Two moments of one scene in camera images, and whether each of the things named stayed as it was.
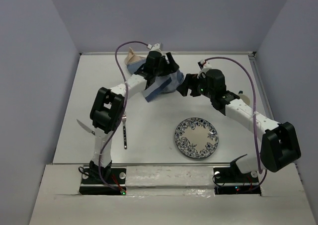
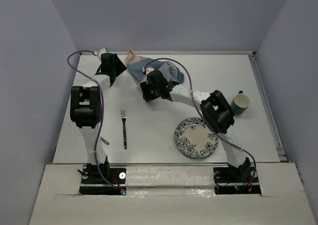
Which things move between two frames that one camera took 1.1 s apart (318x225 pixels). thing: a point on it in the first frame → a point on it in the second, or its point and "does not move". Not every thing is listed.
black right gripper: [190, 81] → [146, 94]
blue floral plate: [196, 138] does not move
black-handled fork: [123, 117] does not move
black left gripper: [171, 66] → [120, 66]
